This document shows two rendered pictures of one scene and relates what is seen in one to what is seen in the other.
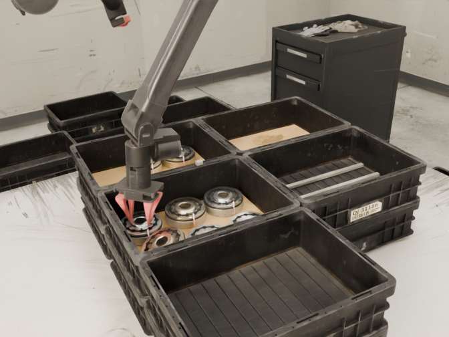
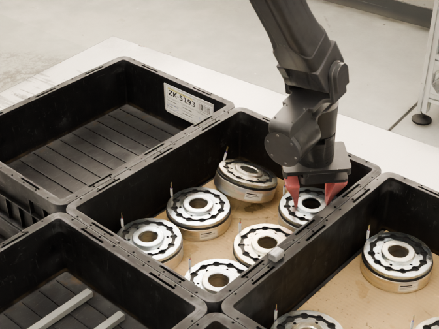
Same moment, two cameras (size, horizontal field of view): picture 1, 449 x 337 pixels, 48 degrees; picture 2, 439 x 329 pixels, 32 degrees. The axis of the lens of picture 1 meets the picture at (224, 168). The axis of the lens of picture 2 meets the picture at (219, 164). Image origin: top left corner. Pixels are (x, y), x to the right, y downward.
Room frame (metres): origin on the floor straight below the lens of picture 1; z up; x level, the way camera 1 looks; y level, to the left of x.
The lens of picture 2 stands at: (1.88, -0.29, 1.61)
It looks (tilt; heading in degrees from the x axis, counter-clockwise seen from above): 34 degrees down; 159
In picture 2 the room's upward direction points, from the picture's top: straight up
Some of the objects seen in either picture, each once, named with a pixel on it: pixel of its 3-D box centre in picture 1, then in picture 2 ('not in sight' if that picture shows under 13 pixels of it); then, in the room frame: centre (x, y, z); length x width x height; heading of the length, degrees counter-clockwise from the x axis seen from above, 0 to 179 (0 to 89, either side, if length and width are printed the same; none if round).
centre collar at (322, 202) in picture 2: (140, 221); (311, 204); (1.02, 0.21, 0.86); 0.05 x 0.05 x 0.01
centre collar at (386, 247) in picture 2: not in sight; (398, 252); (1.17, 0.27, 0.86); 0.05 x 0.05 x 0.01
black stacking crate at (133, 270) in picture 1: (197, 220); (228, 220); (1.01, 0.07, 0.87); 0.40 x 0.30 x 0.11; 117
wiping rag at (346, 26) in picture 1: (347, 25); not in sight; (2.98, -0.74, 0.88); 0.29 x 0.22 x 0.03; 122
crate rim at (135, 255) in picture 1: (196, 202); (228, 194); (1.01, 0.07, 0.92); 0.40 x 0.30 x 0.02; 117
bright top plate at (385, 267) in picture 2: not in sight; (397, 254); (1.17, 0.27, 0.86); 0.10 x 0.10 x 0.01
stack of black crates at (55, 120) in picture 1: (93, 143); not in sight; (2.54, 0.72, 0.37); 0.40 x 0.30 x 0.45; 122
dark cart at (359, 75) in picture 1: (332, 101); not in sight; (2.87, -0.66, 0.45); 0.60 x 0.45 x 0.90; 122
